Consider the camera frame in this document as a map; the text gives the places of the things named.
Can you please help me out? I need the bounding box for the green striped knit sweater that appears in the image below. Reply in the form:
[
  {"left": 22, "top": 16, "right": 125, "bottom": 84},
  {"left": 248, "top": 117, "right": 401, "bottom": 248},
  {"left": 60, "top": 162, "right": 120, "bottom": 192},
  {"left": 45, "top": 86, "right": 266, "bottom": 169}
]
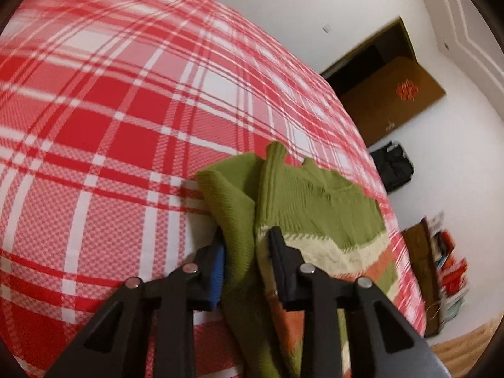
[{"left": 197, "top": 142, "right": 400, "bottom": 377}]

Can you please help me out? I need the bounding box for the stack of colourful items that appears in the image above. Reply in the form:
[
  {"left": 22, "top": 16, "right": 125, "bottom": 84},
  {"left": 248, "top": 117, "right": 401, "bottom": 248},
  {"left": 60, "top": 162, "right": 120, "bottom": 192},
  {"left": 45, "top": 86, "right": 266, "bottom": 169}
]
[{"left": 427, "top": 211, "right": 469, "bottom": 326}]

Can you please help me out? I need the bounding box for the black bag on floor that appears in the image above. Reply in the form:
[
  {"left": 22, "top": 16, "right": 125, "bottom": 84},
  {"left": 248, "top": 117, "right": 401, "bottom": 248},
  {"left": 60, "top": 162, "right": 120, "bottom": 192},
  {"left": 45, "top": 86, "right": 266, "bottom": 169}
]
[{"left": 371, "top": 142, "right": 414, "bottom": 194}]

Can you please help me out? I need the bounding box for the red white plaid bedspread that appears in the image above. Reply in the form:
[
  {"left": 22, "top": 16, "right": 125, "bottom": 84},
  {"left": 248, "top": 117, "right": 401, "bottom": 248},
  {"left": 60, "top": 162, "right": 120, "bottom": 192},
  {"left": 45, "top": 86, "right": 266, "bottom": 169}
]
[{"left": 1, "top": 0, "right": 426, "bottom": 377}]

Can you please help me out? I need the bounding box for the brown wooden door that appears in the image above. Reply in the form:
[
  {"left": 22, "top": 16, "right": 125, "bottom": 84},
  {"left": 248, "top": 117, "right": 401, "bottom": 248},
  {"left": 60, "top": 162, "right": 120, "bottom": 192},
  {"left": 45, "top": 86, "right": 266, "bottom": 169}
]
[{"left": 321, "top": 18, "right": 446, "bottom": 147}]

